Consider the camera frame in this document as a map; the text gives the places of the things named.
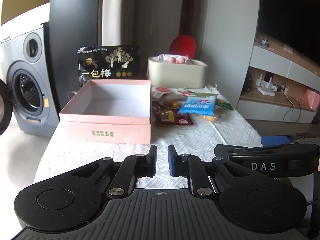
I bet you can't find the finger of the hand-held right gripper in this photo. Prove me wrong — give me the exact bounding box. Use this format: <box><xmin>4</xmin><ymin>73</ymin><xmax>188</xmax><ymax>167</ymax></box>
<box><xmin>261</xmin><ymin>133</ymin><xmax>320</xmax><ymax>147</ymax></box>
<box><xmin>214</xmin><ymin>144</ymin><xmax>250</xmax><ymax>159</ymax></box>

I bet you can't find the black gold-print snack bag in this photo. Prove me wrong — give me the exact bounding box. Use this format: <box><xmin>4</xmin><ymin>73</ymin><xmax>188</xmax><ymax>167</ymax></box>
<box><xmin>76</xmin><ymin>45</ymin><xmax>141</xmax><ymax>88</ymax></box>

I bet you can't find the blue snack packet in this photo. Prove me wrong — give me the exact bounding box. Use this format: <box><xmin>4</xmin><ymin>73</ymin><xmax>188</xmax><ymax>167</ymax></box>
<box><xmin>177</xmin><ymin>92</ymin><xmax>217</xmax><ymax>116</ymax></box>

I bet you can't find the white woven tablecloth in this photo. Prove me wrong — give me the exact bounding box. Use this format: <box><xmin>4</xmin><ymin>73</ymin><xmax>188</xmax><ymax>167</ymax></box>
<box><xmin>32</xmin><ymin>84</ymin><xmax>263</xmax><ymax>189</ymax></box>

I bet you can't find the pink cardboard box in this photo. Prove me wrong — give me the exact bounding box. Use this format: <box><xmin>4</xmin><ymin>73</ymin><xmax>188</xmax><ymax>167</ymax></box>
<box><xmin>59</xmin><ymin>79</ymin><xmax>152</xmax><ymax>145</ymax></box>

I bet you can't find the dark red snack packet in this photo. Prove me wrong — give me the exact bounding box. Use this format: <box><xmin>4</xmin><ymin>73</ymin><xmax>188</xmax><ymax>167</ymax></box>
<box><xmin>152</xmin><ymin>102</ymin><xmax>194</xmax><ymax>126</ymax></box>

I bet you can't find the white television cabinet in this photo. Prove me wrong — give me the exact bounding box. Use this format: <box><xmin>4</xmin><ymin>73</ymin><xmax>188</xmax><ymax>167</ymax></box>
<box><xmin>236</xmin><ymin>29</ymin><xmax>320</xmax><ymax>124</ymax></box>

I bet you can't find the white plastic bag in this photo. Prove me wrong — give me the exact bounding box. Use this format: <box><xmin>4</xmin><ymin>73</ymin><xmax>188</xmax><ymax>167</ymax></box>
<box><xmin>156</xmin><ymin>53</ymin><xmax>198</xmax><ymax>64</ymax></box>

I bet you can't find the beige curtain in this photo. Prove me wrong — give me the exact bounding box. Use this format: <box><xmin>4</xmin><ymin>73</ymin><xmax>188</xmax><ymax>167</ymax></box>
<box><xmin>101</xmin><ymin>0</ymin><xmax>150</xmax><ymax>80</ymax></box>

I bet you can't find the cream oval container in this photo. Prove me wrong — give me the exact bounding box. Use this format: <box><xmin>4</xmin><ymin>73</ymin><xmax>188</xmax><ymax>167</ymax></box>
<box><xmin>147</xmin><ymin>56</ymin><xmax>209</xmax><ymax>89</ymax></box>

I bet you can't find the yellow red-label snack packet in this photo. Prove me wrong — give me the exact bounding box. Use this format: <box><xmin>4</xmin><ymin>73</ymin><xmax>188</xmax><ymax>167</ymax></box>
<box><xmin>201</xmin><ymin>107</ymin><xmax>223</xmax><ymax>122</ymax></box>

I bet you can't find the white router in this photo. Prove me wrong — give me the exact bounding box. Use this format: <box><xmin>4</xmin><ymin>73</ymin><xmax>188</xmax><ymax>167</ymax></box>
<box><xmin>257</xmin><ymin>73</ymin><xmax>275</xmax><ymax>97</ymax></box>

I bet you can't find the yellow candy packet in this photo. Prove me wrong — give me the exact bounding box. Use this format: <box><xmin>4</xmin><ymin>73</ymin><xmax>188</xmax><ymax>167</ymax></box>
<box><xmin>159</xmin><ymin>99</ymin><xmax>182</xmax><ymax>108</ymax></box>

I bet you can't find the dark grey tall cabinet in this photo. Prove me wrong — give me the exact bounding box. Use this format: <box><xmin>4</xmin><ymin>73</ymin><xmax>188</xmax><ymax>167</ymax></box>
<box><xmin>49</xmin><ymin>0</ymin><xmax>104</xmax><ymax>138</ymax></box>

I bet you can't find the red round paddle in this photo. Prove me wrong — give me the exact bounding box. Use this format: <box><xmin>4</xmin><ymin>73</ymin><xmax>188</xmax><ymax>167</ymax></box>
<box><xmin>169</xmin><ymin>34</ymin><xmax>197</xmax><ymax>57</ymax></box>

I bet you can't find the black television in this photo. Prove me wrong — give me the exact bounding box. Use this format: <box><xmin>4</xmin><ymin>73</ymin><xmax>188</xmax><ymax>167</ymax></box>
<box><xmin>259</xmin><ymin>0</ymin><xmax>320</xmax><ymax>67</ymax></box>

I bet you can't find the grey washing machine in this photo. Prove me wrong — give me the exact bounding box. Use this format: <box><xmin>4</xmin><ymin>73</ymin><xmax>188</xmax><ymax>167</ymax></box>
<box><xmin>0</xmin><ymin>25</ymin><xmax>60</xmax><ymax>138</ymax></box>

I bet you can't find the round washing machine door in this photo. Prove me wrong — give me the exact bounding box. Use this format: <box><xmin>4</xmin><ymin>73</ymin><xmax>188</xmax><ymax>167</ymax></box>
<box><xmin>0</xmin><ymin>77</ymin><xmax>13</xmax><ymax>137</ymax></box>

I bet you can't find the brown curtain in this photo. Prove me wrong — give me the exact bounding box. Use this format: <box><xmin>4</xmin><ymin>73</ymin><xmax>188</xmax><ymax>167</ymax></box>
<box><xmin>179</xmin><ymin>0</ymin><xmax>209</xmax><ymax>60</ymax></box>

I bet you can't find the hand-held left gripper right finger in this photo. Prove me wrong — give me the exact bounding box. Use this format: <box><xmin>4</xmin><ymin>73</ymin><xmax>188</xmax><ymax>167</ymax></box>
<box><xmin>167</xmin><ymin>144</ymin><xmax>251</xmax><ymax>197</ymax></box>

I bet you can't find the pink paper bag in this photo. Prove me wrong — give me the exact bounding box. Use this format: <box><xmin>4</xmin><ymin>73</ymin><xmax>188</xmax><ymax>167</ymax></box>
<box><xmin>301</xmin><ymin>88</ymin><xmax>317</xmax><ymax>111</ymax></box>

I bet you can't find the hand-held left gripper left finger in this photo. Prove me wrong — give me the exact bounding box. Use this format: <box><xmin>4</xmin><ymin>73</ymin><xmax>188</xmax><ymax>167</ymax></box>
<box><xmin>71</xmin><ymin>145</ymin><xmax>157</xmax><ymax>199</ymax></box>

